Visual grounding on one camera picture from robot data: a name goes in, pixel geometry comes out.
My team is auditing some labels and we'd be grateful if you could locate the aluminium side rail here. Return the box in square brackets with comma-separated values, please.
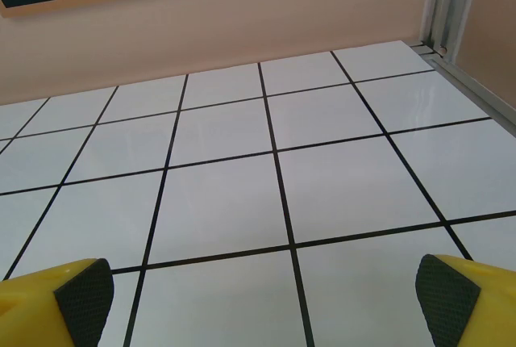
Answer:
[410, 40, 516, 138]

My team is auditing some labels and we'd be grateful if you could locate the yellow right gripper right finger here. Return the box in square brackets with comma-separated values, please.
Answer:
[414, 253, 516, 347]

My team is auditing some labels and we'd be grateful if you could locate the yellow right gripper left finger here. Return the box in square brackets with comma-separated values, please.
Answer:
[0, 257, 115, 347]

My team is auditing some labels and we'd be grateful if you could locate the aluminium corner post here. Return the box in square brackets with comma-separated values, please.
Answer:
[421, 0, 487, 57]

